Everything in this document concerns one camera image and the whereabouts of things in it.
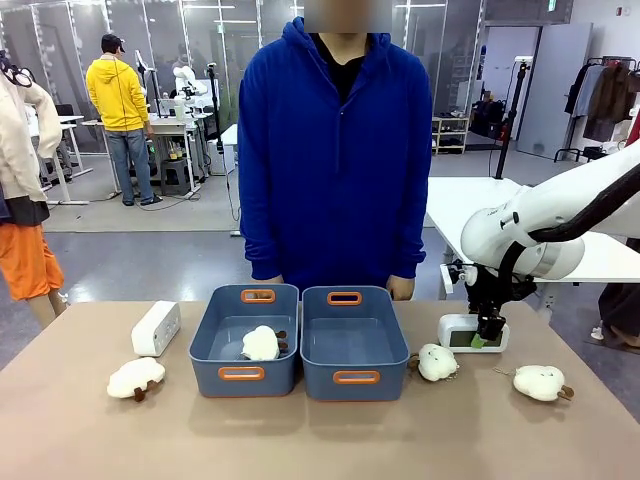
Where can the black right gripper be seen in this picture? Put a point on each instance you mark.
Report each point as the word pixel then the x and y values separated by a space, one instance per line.
pixel 487 292

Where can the white digital clock green screen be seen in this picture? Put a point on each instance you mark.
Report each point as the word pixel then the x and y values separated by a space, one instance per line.
pixel 460 336

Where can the person's left forearm blue sleeve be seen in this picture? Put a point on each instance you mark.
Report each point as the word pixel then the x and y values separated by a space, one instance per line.
pixel 407 240

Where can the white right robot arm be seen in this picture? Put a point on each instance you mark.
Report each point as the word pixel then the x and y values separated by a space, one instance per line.
pixel 550 200

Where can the person's right forearm blue sleeve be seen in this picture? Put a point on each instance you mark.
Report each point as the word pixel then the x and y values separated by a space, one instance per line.
pixel 262 240

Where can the white digital clock box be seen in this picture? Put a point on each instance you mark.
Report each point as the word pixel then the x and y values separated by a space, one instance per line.
pixel 156 327

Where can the person's left hand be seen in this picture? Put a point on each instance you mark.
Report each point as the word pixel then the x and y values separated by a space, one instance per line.
pixel 401 288

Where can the person's right hand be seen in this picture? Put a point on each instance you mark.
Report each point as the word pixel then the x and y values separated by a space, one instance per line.
pixel 275 280

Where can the white sheep plush toy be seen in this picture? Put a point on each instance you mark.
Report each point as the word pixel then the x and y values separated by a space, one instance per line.
pixel 134 377
pixel 539 382
pixel 261 342
pixel 437 361

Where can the bystander dark trousers white shoe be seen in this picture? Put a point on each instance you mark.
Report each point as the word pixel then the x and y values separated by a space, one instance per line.
pixel 617 315

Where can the large white table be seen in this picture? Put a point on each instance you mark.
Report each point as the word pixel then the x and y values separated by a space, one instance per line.
pixel 460 200

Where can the low wooden shelf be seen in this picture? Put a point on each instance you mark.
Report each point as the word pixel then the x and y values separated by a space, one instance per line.
pixel 450 135

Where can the black bags pile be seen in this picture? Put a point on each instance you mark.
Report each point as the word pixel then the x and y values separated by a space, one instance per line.
pixel 489 119

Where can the black tripod stand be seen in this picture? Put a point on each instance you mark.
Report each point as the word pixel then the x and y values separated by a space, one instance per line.
pixel 511 115

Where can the person torso blue hoodie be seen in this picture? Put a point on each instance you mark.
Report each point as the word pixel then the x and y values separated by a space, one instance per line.
pixel 335 175

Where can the clothes rack with coats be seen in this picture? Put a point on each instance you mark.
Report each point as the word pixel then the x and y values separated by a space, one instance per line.
pixel 607 100

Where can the white low cabinet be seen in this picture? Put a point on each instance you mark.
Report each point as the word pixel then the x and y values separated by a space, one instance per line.
pixel 222 150

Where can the grey step stool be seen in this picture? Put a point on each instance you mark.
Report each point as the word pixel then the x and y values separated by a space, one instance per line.
pixel 176 177

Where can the white workbench desk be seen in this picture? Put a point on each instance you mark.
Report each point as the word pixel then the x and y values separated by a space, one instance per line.
pixel 170 125

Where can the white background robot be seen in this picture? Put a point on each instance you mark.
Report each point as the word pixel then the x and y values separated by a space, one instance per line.
pixel 187 85

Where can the man in yellow hoodie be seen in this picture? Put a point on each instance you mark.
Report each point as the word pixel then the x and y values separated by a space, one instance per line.
pixel 120 100

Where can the white office desk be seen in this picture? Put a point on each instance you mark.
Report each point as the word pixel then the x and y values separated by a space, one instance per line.
pixel 65 150

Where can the mannequin cream top orange shorts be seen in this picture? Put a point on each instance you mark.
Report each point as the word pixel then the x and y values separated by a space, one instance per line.
pixel 22 150

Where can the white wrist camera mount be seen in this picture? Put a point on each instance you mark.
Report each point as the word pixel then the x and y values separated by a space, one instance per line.
pixel 452 276

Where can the thin black camera stand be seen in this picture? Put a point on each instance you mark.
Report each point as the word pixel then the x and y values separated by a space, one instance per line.
pixel 216 110

